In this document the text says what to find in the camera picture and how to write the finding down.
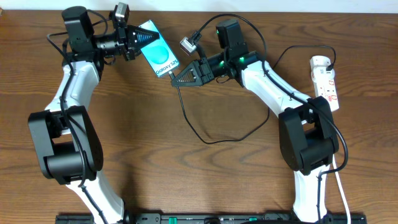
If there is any white power strip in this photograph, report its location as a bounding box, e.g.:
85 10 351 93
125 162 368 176
310 55 340 112

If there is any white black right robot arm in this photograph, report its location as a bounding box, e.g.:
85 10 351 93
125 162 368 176
171 19 344 223

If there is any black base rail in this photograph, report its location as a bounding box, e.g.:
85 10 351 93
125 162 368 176
55 212 368 224

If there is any black charging cable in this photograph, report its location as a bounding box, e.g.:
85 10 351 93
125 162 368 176
167 45 337 145

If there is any white USB charger adapter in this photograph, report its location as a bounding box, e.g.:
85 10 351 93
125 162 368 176
311 67 335 83

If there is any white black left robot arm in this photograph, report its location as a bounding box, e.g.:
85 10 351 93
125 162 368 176
28 2 160 223

